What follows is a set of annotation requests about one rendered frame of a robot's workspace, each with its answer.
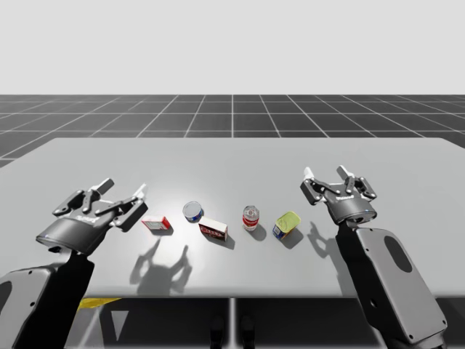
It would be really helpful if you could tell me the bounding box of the red and white carton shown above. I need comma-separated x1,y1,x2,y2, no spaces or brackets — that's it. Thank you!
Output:
140,215,173,234

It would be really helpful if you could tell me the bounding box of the blue flat can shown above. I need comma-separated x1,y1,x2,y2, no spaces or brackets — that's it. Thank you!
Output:
182,201,204,223

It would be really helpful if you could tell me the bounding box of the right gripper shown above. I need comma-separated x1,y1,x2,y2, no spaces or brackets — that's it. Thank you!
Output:
299,165,379,225

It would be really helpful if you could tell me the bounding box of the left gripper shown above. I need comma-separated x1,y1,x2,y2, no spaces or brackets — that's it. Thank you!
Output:
35,177,150,255

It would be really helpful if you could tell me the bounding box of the red and white can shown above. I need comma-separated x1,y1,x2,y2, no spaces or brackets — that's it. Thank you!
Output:
241,205,260,232

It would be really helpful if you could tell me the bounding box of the green and blue rectangular can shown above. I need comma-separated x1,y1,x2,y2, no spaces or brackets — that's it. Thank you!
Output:
272,211,302,241

